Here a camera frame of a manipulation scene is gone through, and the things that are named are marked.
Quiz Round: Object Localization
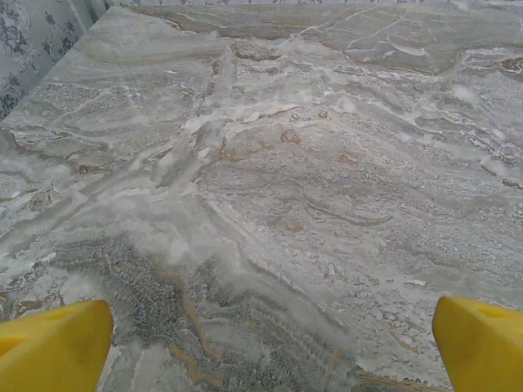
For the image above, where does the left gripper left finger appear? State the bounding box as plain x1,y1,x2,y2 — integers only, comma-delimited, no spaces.
0,300,114,392

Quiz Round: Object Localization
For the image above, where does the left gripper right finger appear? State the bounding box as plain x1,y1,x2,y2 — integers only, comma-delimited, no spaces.
431,296,523,392

